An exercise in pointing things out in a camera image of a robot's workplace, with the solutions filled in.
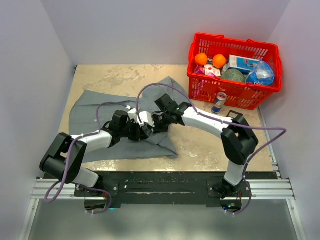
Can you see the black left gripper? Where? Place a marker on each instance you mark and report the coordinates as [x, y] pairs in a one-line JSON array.
[[139, 133]]

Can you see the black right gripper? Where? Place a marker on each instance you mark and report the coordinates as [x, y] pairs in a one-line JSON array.
[[157, 128]]

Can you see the grey button-up shirt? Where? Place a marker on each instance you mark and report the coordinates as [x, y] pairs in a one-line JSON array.
[[94, 109]]

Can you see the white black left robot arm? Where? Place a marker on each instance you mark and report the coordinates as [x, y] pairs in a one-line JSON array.
[[63, 160]]

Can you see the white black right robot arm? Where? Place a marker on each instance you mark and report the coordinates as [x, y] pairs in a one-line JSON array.
[[238, 140]]

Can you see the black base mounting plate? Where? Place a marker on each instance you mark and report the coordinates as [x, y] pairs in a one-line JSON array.
[[169, 188]]

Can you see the blue silver drink can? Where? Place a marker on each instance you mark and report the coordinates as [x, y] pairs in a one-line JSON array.
[[219, 102]]

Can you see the pink white small box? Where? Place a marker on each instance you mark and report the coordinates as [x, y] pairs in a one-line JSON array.
[[208, 70]]

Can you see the orange fruit left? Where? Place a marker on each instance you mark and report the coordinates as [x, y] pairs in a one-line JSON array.
[[201, 59]]

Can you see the orange fruit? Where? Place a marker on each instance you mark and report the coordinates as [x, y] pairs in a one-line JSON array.
[[201, 59], [219, 61]]

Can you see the orange fruit right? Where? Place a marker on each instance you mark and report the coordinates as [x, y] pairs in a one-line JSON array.
[[219, 61]]

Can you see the green melon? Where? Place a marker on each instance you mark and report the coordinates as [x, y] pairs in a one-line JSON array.
[[233, 75]]

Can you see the red plastic shopping basket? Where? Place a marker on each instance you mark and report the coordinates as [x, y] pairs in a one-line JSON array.
[[240, 95]]

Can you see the white blue light bulb box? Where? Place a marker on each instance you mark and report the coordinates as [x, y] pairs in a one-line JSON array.
[[243, 64]]

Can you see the blue plastic bag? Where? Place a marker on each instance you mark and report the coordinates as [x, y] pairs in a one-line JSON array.
[[261, 74]]

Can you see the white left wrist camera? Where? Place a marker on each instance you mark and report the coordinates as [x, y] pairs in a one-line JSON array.
[[132, 114]]

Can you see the black rectangular frame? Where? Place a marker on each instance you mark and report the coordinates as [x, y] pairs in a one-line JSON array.
[[234, 114]]

